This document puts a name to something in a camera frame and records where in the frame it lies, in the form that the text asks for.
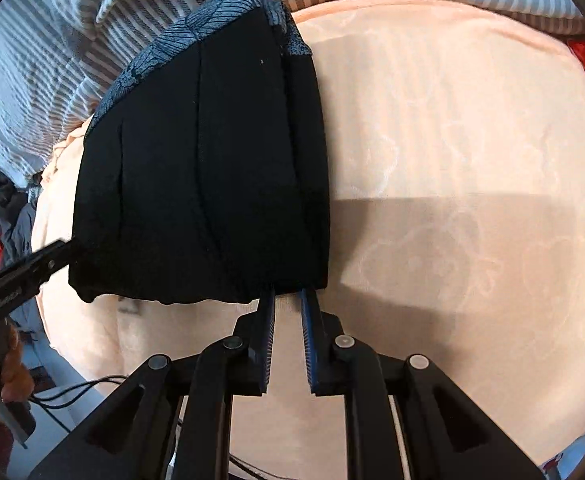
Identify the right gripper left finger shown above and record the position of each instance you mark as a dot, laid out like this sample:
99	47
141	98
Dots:
171	415

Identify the peach blanket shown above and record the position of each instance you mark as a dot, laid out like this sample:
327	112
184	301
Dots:
456	142

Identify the person's left hand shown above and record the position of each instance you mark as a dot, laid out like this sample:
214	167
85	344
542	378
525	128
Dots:
15	377

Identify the grey button shirt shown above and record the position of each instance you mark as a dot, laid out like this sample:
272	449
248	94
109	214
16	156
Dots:
17	214

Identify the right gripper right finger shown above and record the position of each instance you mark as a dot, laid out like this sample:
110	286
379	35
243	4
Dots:
405	419

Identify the black pants with blue trim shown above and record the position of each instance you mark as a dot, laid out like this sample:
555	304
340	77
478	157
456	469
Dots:
204	172

